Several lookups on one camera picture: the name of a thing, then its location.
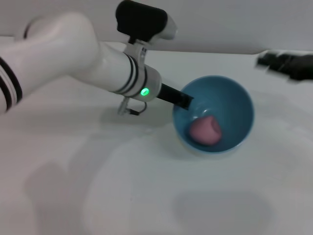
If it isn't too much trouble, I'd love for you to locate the blue bowl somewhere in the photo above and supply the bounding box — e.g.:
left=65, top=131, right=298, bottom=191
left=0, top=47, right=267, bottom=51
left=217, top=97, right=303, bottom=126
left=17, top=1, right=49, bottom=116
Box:
left=172, top=75, right=255, bottom=156

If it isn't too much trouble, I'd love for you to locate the pink toy peach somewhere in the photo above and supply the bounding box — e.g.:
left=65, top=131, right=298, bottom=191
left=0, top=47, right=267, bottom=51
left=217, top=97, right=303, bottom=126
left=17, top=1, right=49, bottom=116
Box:
left=188, top=115, right=223, bottom=146

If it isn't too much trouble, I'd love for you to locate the left arm cable with plug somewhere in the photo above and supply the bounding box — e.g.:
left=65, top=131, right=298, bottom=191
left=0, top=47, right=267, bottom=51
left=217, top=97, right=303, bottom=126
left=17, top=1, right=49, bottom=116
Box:
left=117, top=97, right=148, bottom=117

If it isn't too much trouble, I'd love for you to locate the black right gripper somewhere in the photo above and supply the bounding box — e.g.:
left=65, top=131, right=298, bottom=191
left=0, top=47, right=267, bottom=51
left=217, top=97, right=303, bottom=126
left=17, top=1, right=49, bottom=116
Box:
left=255, top=50, right=313, bottom=83

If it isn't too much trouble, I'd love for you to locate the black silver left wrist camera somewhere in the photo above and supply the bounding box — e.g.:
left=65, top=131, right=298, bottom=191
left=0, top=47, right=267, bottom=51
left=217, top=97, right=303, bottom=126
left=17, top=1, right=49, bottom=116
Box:
left=115, top=0, right=178, bottom=70

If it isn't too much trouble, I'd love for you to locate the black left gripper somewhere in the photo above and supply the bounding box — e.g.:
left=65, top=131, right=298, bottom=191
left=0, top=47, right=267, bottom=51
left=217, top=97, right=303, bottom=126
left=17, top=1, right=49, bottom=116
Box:
left=156, top=83, right=195, bottom=110

